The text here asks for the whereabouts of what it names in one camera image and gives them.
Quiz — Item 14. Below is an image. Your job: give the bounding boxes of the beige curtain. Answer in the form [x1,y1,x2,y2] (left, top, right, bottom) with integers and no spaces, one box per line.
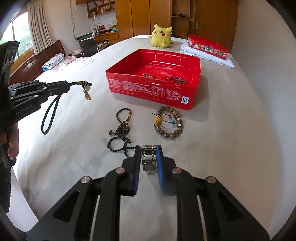
[27,1,55,55]

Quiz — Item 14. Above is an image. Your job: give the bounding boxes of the grey and blue folded towel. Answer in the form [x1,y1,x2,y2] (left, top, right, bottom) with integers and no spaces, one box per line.
[42,53,65,71]

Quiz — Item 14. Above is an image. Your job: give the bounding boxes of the silver metal watch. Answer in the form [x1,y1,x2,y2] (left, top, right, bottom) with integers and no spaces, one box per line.
[140,145,159,174]

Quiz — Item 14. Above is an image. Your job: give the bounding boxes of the black cord with gold pendant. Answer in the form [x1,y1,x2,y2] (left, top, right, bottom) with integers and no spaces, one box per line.
[41,80,93,135]

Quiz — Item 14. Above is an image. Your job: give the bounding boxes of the yellow plush toy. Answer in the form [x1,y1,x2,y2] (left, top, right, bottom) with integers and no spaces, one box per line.
[148,24,174,49]

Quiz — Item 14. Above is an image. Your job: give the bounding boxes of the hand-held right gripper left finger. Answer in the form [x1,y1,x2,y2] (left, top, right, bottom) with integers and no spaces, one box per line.
[28,146,142,241]

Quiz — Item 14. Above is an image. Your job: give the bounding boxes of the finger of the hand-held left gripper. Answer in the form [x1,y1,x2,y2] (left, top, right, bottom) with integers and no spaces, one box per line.
[9,87,71,107]
[8,80,71,92]

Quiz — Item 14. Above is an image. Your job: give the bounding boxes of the multicoloured bead bracelet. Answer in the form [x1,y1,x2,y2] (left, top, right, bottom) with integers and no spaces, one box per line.
[165,76,185,85]

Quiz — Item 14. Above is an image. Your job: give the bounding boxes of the red tin box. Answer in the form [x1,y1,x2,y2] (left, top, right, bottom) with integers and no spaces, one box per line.
[105,49,201,111]

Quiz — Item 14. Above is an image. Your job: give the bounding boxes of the window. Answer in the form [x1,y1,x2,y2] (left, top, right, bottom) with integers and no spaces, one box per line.
[0,16,33,56]

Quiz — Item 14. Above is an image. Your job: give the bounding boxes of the wooden door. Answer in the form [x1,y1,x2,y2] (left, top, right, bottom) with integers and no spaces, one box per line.
[188,0,238,43]

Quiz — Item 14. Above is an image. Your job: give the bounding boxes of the person's left hand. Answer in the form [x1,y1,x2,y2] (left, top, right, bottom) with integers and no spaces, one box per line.
[0,122,20,160]

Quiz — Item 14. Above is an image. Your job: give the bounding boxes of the black bead necklace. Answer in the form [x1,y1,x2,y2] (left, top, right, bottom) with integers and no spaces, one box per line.
[107,107,137,159]

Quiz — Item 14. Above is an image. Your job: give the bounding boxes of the brown wooden bead bracelet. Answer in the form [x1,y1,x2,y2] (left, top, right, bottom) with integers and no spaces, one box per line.
[153,105,184,139]

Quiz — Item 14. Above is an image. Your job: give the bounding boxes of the wooden desk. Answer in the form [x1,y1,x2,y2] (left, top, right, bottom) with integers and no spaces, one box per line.
[94,30,119,45]

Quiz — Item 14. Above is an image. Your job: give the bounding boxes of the white folded towel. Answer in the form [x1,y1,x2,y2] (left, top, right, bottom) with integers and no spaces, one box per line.
[178,44,236,69]

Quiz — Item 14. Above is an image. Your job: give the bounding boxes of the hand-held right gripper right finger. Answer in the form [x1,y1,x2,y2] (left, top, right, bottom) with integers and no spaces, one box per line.
[155,146,271,241]

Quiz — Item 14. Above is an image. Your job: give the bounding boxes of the red tin lid with pictures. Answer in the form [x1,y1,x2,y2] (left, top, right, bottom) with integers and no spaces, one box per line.
[187,34,228,60]

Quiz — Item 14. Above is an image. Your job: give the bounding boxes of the dark wooden headboard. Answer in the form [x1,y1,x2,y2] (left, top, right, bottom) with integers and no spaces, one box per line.
[9,39,67,80]

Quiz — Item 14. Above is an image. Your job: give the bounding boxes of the wooden wardrobe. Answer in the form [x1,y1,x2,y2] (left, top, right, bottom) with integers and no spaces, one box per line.
[76,0,238,45]

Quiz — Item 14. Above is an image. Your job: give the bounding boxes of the black office chair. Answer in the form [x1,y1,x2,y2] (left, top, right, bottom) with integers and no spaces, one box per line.
[76,32,99,57]

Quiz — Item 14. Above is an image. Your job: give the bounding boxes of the pink floral quilt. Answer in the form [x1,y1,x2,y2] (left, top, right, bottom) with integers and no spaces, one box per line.
[35,56,93,80]

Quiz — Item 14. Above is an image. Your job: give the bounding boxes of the wooden bookshelf with books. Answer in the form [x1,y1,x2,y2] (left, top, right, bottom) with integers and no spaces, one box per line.
[87,0,116,18]

